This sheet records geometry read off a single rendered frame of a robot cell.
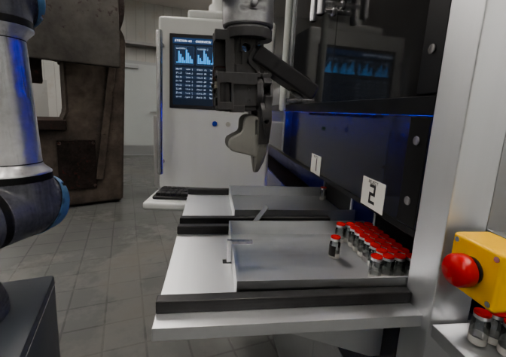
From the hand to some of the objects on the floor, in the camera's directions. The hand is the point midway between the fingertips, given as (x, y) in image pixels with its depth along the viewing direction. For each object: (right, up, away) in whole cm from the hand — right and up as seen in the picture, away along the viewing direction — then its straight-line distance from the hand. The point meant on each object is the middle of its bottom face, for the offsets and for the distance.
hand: (260, 163), depth 49 cm
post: (+24, -109, +15) cm, 113 cm away
